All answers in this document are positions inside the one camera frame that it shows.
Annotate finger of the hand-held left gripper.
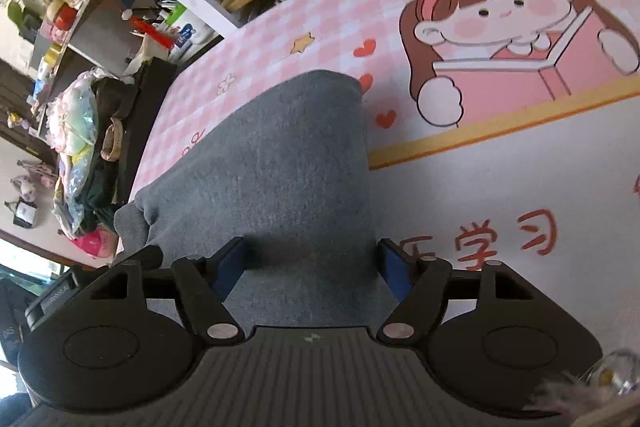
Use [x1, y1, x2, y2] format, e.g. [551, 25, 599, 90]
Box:
[111, 246, 164, 271]

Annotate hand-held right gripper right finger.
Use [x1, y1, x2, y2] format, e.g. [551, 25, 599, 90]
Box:
[376, 237, 538, 343]

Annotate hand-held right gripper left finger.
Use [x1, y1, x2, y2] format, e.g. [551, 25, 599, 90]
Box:
[87, 236, 247, 343]

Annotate grey fleece garment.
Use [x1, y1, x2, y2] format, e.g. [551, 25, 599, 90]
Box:
[114, 69, 401, 343]

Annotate pink cap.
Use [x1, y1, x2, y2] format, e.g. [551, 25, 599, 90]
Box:
[72, 227, 118, 258]

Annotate dark green cloth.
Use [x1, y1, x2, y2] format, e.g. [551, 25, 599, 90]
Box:
[80, 162, 121, 233]

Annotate pink checked table mat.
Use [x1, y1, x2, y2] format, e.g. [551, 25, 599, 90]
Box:
[130, 0, 640, 378]

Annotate dark brown bag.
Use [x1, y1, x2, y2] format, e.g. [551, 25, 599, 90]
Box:
[92, 57, 178, 208]

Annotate plush toy in plastic bag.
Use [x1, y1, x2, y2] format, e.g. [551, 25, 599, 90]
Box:
[47, 69, 101, 233]

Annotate cream cloth pouch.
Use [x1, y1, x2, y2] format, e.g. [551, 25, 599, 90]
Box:
[125, 37, 152, 76]

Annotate grey fur trinket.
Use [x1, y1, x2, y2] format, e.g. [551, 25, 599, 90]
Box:
[525, 372, 601, 420]

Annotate red tassel ornament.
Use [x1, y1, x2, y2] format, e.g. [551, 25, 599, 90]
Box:
[131, 18, 176, 50]

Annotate white jar green lid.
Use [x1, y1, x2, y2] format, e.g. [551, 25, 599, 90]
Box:
[167, 4, 213, 50]

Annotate clear glass bead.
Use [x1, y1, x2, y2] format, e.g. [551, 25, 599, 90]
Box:
[587, 349, 640, 395]

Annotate bunch of pens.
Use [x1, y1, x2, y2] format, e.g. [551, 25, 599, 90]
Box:
[145, 0, 181, 25]

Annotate beige strap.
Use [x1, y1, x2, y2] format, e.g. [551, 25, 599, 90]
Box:
[100, 117, 126, 162]

